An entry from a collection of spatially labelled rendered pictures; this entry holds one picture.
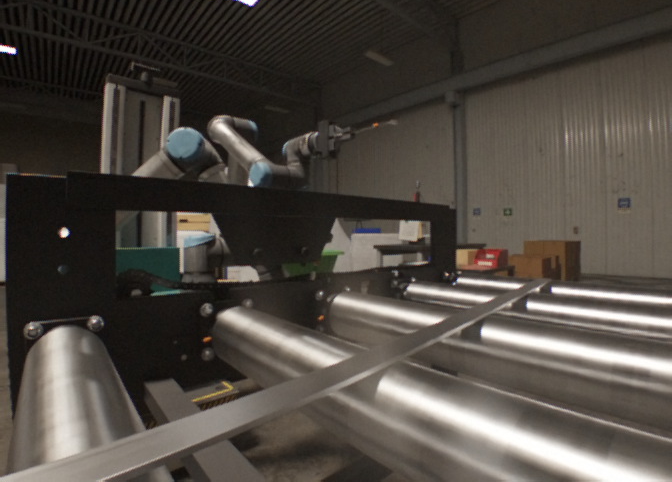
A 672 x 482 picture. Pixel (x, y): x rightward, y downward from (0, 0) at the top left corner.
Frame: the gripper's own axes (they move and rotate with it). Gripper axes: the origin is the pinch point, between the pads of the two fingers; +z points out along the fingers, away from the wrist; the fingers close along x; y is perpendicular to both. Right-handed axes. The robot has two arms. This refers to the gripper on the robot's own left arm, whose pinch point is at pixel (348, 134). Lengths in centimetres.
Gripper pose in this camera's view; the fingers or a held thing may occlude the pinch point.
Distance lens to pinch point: 119.1
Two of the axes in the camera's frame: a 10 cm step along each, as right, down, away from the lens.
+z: 6.6, -0.1, -7.5
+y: -7.5, -0.1, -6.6
